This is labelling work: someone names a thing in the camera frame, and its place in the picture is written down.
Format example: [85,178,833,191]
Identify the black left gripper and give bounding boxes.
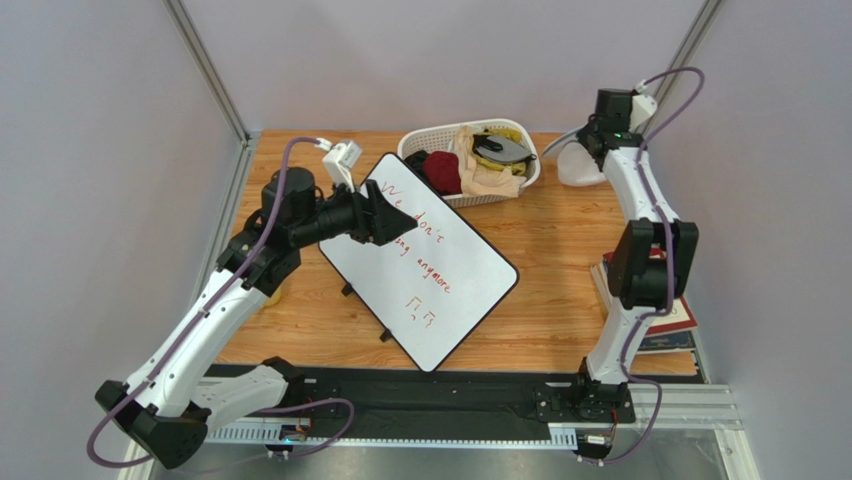
[292,174,418,248]

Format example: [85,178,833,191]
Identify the white mesh laundry bag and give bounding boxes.
[541,128,606,187]

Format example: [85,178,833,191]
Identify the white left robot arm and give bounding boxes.
[95,167,416,469]

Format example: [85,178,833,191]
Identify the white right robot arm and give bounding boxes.
[536,89,699,422]

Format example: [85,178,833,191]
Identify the beige bra in basket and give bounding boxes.
[452,124,526,198]

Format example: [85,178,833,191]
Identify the white plastic laundry basket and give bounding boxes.
[397,118,542,208]

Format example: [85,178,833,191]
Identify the white whiteboard with red writing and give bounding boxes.
[319,153,519,372]

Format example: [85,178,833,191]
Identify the red garment in basket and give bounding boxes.
[422,151,462,196]

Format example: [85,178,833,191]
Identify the yellow mug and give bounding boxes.
[264,284,287,308]

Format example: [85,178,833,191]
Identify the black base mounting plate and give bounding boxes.
[206,363,637,441]

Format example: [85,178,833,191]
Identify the red hardcover book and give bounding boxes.
[597,252,698,337]

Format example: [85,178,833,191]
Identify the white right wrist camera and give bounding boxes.
[629,93,658,132]

